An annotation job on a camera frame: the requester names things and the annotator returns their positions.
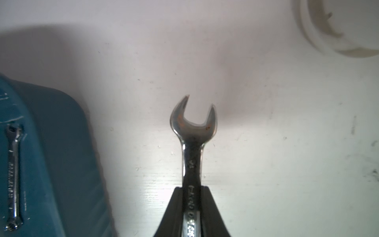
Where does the white cutlery cup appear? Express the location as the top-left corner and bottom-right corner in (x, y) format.
(294, 1), (379, 58)

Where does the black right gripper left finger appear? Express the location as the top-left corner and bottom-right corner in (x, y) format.
(154, 187), (183, 237)

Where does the teal plastic storage box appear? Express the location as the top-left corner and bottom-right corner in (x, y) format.
(1, 76), (115, 237)

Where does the thin silver wrench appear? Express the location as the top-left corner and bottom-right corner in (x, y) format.
(5, 124), (23, 232)

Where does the medium silver wrench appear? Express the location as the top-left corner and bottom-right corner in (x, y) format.
(170, 95), (217, 237)

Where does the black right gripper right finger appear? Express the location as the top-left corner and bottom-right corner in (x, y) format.
(200, 186), (231, 237)

